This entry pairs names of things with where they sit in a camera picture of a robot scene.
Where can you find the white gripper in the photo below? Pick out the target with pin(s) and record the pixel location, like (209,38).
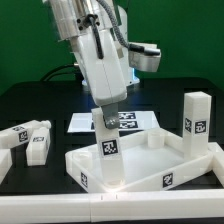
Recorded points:
(103,76)

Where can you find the white desk tabletop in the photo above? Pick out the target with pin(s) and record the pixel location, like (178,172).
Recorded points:
(145,169)

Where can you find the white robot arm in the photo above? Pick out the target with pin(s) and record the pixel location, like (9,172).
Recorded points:
(69,19)

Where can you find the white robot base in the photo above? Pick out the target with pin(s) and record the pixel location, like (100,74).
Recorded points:
(130,75)

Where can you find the white marker sheet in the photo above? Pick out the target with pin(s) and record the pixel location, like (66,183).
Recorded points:
(129,121)

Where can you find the white block left edge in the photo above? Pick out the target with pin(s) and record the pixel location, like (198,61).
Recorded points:
(5,163)

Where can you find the white front rail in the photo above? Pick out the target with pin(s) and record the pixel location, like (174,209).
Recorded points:
(66,208)

